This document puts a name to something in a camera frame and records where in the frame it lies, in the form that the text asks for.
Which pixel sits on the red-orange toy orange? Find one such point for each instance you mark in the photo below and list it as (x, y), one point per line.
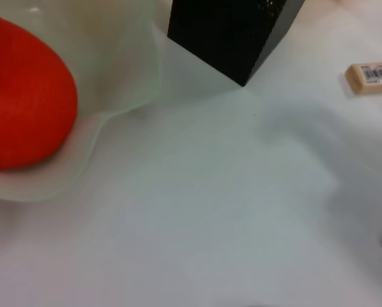
(25, 102)

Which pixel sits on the green glass fruit plate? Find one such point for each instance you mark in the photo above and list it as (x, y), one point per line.
(114, 64)

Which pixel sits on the black mesh pen holder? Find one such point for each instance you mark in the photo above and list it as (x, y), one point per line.
(226, 35)

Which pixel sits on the beige barcode eraser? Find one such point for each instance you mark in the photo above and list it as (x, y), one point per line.
(366, 80)

